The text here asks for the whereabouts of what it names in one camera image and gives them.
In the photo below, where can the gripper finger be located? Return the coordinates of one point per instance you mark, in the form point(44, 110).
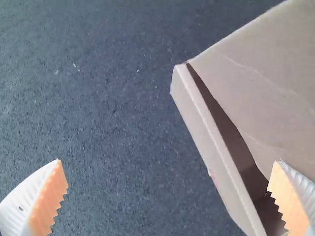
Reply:
point(27, 209)
point(295, 196)

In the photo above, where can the black mat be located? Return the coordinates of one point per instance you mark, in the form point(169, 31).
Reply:
point(98, 98)

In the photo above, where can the cardboard box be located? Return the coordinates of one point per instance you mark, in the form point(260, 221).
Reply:
point(258, 86)

